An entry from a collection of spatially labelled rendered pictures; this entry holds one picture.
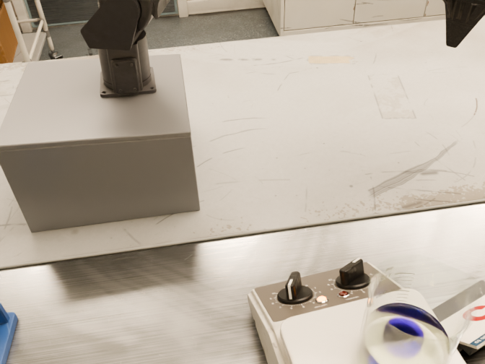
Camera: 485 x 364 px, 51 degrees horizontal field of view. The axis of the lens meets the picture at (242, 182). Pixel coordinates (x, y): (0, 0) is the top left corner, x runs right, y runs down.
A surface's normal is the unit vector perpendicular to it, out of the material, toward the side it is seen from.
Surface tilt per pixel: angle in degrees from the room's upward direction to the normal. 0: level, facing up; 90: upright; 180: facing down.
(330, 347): 0
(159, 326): 0
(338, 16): 90
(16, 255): 0
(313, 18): 90
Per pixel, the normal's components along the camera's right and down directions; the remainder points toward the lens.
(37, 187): 0.15, 0.65
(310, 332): -0.04, -0.74
